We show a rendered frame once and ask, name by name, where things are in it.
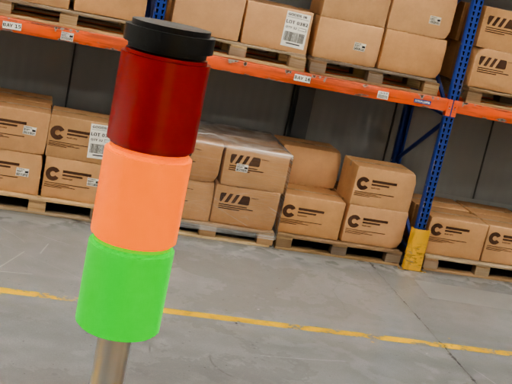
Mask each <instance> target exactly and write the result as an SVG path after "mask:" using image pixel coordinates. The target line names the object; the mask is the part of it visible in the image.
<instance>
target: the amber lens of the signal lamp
mask: <svg viewBox="0 0 512 384"><path fill-rule="evenodd" d="M191 164H192V160H191V158H190V156H186V157H180V158H175V157H163V156H157V155H148V154H144V153H140V152H134V151H131V150H129V149H125V148H122V147H120V146H117V145H115V144H113V143H112V142H111V141H110V142H108V143H106V144H105V146H104V153H103V158H102V163H101V171H100V176H99V180H98V188H97V193H96V198H95V202H94V211H93V216H92V221H91V231H92V232H93V233H94V235H95V236H96V237H97V238H98V239H100V240H101V241H103V242H106V243H108V244H110V245H113V246H116V247H119V248H125V249H129V250H133V251H150V252H155V251H165V250H168V249H169V248H171V247H173V246H175V245H176V242H177V238H178V231H179V227H180V223H181V215H182V211H183V207H184V200H185V196H186V191H187V184H188V180H189V176H190V169H191Z"/></svg>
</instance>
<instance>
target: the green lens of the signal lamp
mask: <svg viewBox="0 0 512 384"><path fill-rule="evenodd" d="M173 258H174V249H173V248H172V247H171V248H169V249H168V250H165V251H155V252H150V251H133V250H129V249H125V248H119V247H116V246H113V245H110V244H108V243H106V242H103V241H101V240H100V239H98V238H97V237H96V236H95V235H94V233H93V234H91V235H90V236H89V238H88V247H87V251H86V255H85V264H84V269H83V273H82V281H81V286H80V291H79V295H78V304H77V309H76V314H75V320H76V321H77V323H78V324H79V325H80V326H81V327H82V329H84V330H85V331H86V332H88V333H89V334H92V335H94V336H96V337H99V338H103V339H106V340H110V341H118V342H140V341H146V340H148V339H150V338H152V337H155V336H156V335H157V334H158V332H159V329H160V325H161V320H162V313H163V309H164V305H165V297H166V293H167V289H168V282H169V278H170V274H171V266H172V262H173Z"/></svg>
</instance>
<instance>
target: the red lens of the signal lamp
mask: <svg viewBox="0 0 512 384"><path fill-rule="evenodd" d="M210 66H211V65H209V64H208V61H206V60H204V61H200V60H190V59H180V58H175V57H171V56H163V55H160V54H156V53H150V52H147V51H144V50H139V49H137V48H134V47H131V46H129V45H126V47H123V48H121V52H120V60H119V65H118V70H117V78H116V82H115V87H114V96H113V100H112V105H111V109H110V118H109V123H108V128H107V138H109V139H110V141H111V142H112V143H113V144H115V145H117V146H120V147H122V148H125V149H129V150H131V151H134V152H140V153H144V154H148V155H157V156H163V157H175V158H180V157H186V156H189V155H190V154H191V153H193V152H194V149H195V145H196V140H197V133H198V129H199V125H200V118H201V113H202V109H203V102H204V98H205V94H206V86H207V82H208V78H209V73H210Z"/></svg>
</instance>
